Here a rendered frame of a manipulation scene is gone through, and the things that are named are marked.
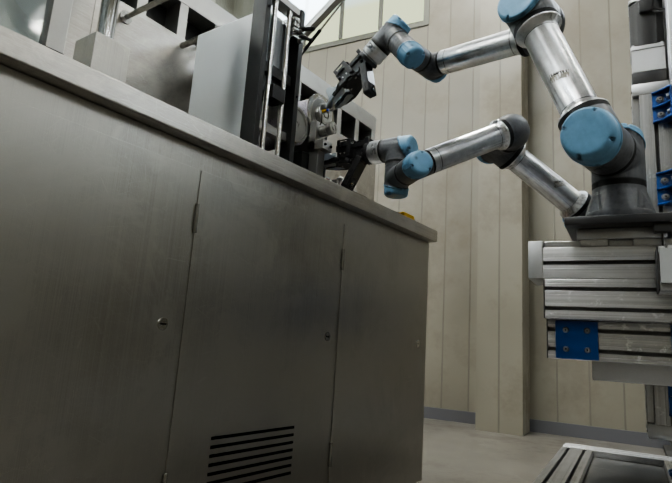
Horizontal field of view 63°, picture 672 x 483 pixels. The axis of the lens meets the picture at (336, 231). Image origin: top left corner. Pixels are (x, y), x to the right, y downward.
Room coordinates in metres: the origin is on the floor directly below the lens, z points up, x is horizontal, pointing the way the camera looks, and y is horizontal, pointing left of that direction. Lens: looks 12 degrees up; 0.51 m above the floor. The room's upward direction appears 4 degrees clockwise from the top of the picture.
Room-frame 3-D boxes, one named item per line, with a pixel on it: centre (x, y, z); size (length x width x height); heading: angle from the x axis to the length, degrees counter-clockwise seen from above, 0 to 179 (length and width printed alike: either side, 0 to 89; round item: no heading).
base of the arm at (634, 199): (1.23, -0.66, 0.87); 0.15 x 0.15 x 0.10
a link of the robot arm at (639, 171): (1.23, -0.66, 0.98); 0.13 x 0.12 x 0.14; 135
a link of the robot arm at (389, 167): (1.59, -0.18, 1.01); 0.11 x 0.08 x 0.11; 15
